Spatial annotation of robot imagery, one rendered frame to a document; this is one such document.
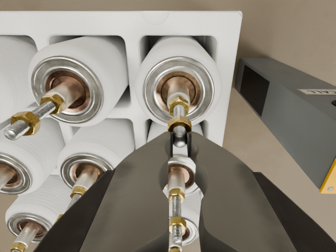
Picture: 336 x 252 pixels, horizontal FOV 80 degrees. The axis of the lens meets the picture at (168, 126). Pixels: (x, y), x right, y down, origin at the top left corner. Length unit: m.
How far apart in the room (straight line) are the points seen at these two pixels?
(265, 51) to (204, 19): 0.25
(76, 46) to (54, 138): 0.18
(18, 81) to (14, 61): 0.02
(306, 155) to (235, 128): 0.31
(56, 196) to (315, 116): 0.39
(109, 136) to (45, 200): 0.17
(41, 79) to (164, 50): 0.13
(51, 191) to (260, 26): 0.50
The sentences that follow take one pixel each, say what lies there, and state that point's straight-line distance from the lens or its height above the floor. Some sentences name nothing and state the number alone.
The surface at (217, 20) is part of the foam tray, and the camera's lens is 0.28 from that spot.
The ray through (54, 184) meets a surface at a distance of 0.43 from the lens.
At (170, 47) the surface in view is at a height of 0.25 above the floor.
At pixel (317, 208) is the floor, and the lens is 0.86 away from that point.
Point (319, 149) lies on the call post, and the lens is 0.25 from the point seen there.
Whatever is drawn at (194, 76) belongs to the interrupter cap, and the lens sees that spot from 0.21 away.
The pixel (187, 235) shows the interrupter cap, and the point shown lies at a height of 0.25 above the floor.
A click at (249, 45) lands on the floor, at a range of 0.49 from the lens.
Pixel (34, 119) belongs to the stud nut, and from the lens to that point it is 0.18.
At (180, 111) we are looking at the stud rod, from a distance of 0.16.
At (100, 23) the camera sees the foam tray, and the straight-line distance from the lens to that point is 0.29.
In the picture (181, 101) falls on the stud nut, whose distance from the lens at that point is 0.17.
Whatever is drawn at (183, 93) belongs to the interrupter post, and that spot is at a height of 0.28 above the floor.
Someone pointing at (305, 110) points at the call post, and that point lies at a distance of 0.26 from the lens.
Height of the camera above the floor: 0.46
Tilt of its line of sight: 61 degrees down
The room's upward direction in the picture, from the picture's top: 177 degrees counter-clockwise
